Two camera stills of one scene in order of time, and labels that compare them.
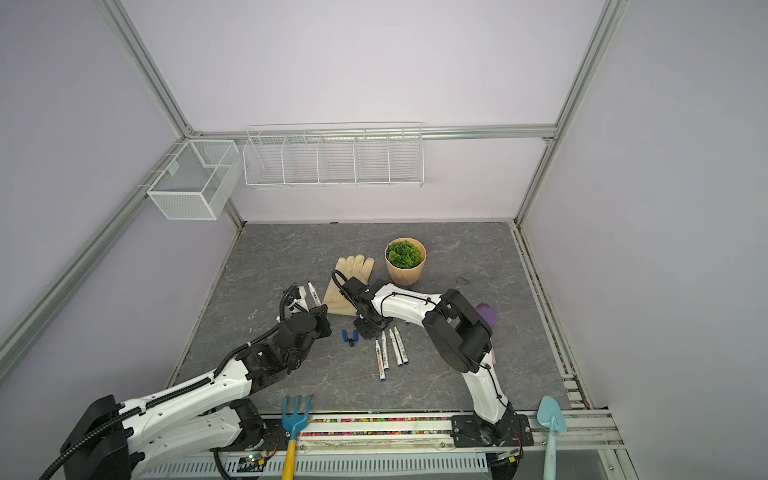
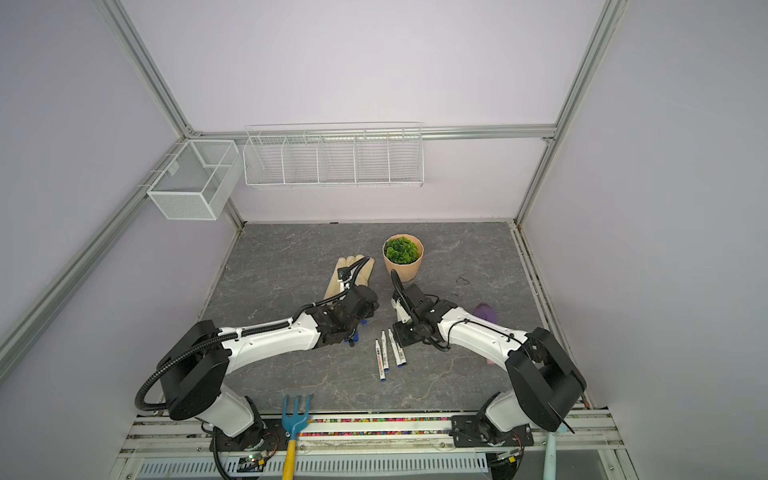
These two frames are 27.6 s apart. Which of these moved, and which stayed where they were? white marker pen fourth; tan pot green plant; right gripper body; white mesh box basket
Moved: right gripper body
Stayed: white mesh box basket; white marker pen fourth; tan pot green plant
